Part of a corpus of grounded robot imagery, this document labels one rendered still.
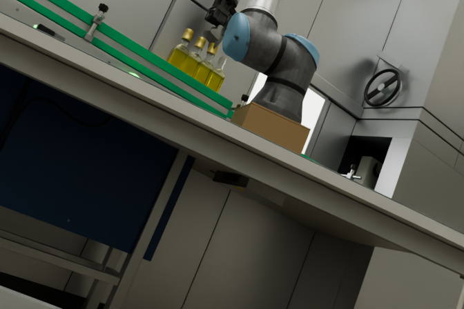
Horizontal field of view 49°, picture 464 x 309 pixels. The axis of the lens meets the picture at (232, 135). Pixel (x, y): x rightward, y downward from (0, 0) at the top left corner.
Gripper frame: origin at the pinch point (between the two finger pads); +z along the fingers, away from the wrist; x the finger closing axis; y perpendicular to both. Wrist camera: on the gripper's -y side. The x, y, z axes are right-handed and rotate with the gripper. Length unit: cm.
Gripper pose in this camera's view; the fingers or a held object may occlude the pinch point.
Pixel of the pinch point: (214, 46)
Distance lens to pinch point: 201.3
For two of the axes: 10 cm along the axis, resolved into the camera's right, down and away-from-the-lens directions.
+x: 5.4, 0.3, -8.4
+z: -3.8, 9.0, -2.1
